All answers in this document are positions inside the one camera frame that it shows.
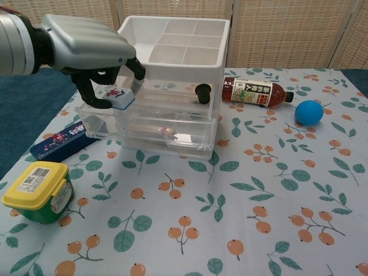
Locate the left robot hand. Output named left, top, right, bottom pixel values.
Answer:
left=37, top=14, right=145, bottom=109

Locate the white mahjong tile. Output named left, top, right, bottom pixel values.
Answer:
left=101, top=87, right=136, bottom=111

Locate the clear drawer holding pen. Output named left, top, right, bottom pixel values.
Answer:
left=74, top=97, right=217, bottom=152

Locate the white plastic drawer organizer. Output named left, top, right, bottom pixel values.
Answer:
left=117, top=16, right=231, bottom=159

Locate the clear plastic drawer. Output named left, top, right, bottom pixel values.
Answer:
left=123, top=142, right=215, bottom=159

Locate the navy blue floral box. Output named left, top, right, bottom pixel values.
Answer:
left=29, top=120, right=101, bottom=162

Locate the wooden pen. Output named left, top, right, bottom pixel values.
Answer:
left=126, top=124, right=177, bottom=141

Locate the small black cup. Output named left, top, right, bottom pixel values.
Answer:
left=194, top=83, right=213, bottom=105

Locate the green tub with yellow lid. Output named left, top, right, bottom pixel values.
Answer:
left=1, top=160, right=75, bottom=225

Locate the brown tea bottle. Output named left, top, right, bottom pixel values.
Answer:
left=221, top=76, right=294, bottom=109

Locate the woven bamboo folding screen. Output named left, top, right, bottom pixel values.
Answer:
left=0, top=0, right=368, bottom=70

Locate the floral fruit print tablecloth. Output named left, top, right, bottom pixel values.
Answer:
left=0, top=67, right=368, bottom=276

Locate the blue ball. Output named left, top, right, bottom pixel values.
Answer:
left=295, top=99, right=324, bottom=126

